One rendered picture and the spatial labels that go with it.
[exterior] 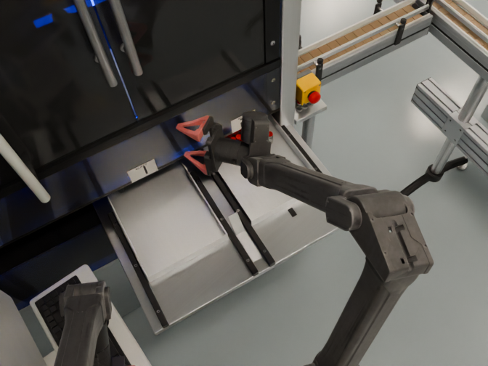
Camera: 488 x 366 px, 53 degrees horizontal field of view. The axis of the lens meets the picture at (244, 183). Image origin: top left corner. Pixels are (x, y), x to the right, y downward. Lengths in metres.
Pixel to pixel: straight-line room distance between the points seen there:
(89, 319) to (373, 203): 0.48
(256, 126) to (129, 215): 0.64
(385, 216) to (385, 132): 2.12
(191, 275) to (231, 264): 0.12
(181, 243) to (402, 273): 0.90
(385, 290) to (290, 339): 1.57
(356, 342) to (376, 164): 1.94
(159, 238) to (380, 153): 1.56
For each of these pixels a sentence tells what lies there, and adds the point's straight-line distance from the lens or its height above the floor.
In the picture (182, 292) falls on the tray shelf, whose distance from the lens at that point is 1.42.
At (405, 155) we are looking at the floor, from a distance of 2.76.
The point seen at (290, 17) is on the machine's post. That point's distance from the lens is 1.34.
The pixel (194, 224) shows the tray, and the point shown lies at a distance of 1.50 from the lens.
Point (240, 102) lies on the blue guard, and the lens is 1.44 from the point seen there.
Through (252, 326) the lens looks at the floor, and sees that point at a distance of 2.28.
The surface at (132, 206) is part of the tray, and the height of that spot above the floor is 0.88.
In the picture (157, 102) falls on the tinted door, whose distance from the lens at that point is 1.29.
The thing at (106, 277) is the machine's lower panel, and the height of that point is 0.52.
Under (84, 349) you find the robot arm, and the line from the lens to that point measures 0.79.
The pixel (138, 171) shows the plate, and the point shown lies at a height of 1.03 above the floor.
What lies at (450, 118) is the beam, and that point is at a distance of 2.25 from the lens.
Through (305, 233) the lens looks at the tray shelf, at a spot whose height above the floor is 0.88.
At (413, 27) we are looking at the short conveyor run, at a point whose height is 0.92.
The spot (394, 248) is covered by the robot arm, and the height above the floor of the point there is 1.59.
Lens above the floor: 2.21
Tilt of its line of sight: 59 degrees down
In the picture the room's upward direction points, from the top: 6 degrees counter-clockwise
